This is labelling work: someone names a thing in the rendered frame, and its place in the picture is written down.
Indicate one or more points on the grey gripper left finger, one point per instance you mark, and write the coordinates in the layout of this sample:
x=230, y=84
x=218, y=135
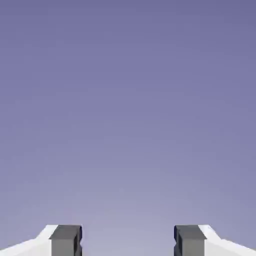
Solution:
x=63, y=240

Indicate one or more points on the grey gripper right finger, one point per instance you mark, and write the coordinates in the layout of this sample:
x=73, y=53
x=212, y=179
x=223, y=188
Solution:
x=191, y=240

